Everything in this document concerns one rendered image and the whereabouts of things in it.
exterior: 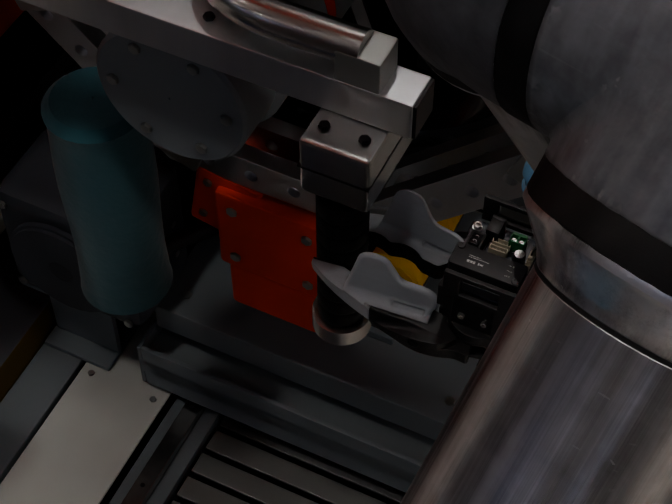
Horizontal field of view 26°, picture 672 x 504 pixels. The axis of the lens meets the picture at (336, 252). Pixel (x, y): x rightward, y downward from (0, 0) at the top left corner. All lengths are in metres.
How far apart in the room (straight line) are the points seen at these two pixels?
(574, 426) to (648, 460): 0.03
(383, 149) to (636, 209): 0.48
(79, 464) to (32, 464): 0.06
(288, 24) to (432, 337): 0.22
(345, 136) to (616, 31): 0.48
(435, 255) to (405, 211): 0.04
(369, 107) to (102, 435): 0.98
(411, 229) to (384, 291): 0.06
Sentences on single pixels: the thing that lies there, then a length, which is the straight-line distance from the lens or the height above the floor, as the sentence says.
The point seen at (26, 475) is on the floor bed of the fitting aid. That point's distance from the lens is 1.81.
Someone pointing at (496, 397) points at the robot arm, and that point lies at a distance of 0.49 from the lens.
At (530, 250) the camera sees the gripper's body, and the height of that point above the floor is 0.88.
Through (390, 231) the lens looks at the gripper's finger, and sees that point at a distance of 1.00.
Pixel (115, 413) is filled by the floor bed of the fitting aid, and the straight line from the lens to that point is 1.83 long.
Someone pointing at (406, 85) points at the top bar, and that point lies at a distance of 0.90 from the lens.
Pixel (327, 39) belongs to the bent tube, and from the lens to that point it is 0.89.
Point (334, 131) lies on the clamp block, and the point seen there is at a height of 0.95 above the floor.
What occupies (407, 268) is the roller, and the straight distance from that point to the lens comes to 1.37.
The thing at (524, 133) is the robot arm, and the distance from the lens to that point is 0.67.
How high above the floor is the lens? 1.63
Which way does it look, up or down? 52 degrees down
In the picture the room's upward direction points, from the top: straight up
